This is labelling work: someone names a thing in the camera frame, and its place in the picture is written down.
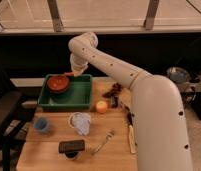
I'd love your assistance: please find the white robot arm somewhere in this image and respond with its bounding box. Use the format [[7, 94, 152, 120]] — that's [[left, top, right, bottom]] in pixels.
[[69, 32, 193, 171]]

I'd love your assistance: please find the blue small cup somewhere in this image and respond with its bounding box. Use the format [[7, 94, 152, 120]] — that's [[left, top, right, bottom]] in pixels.
[[33, 117, 49, 134]]

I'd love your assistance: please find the green plastic tray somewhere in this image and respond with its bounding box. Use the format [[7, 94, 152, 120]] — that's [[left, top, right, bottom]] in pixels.
[[38, 74, 92, 111]]

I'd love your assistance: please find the red bowl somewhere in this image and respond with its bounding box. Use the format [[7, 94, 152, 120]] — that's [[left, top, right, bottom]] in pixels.
[[46, 75, 70, 93]]

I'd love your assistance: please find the silver metal fork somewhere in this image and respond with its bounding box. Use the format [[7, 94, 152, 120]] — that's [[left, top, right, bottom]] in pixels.
[[91, 130, 115, 155]]

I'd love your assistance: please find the white crumpled cloth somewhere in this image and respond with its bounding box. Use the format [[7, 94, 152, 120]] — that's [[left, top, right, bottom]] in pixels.
[[68, 112, 91, 136]]

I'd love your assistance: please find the black chair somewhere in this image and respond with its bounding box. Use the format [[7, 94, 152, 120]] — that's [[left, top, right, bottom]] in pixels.
[[0, 62, 35, 171]]

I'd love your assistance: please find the dark red grape bunch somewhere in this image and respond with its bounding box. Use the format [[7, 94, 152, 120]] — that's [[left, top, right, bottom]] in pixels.
[[103, 83, 123, 98]]

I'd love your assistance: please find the orange round fruit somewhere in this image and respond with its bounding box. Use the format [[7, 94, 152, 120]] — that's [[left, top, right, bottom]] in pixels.
[[95, 101, 108, 114]]

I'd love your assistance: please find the black rectangular eraser block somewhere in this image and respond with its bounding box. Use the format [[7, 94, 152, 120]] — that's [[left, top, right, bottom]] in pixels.
[[58, 140, 85, 159]]

